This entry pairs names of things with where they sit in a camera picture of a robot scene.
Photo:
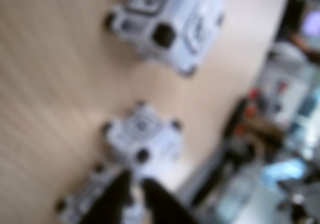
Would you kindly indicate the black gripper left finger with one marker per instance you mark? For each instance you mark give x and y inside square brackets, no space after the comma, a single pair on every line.
[110,204]

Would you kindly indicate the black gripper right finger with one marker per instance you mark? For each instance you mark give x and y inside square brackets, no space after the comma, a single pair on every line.
[165,209]

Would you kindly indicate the white cube zigzag glyph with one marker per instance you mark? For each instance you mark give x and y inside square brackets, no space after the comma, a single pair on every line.
[82,199]

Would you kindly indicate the white cube crossed-loop glyph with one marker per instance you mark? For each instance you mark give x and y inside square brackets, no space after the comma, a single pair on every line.
[142,139]

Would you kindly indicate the black device with orange parts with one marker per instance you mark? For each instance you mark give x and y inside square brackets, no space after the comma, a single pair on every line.
[250,134]

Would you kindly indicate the white cube layered-sheets glyph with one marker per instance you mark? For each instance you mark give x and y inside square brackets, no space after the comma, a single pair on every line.
[175,34]

